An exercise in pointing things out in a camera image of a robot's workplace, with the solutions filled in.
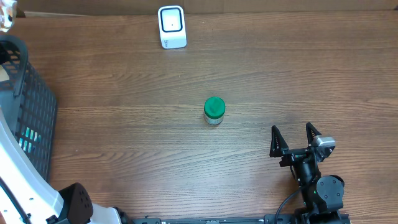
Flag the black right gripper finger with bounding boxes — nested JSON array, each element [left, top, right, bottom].
[[269, 125, 289, 157], [306, 122, 321, 145]]

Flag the green lid jar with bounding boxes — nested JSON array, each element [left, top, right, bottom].
[[204, 96, 226, 125]]

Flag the brown white snack pouch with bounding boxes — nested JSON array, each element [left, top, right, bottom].
[[0, 0, 17, 33]]

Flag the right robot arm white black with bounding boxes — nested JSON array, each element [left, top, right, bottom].
[[269, 122, 350, 224]]

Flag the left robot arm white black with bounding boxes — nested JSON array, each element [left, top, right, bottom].
[[1, 114, 133, 224]]

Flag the white barcode scanner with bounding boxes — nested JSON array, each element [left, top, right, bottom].
[[158, 5, 187, 49]]

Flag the dark grey plastic basket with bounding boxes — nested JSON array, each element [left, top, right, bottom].
[[1, 35, 58, 181]]

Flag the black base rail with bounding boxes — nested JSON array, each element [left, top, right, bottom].
[[132, 214, 351, 224]]

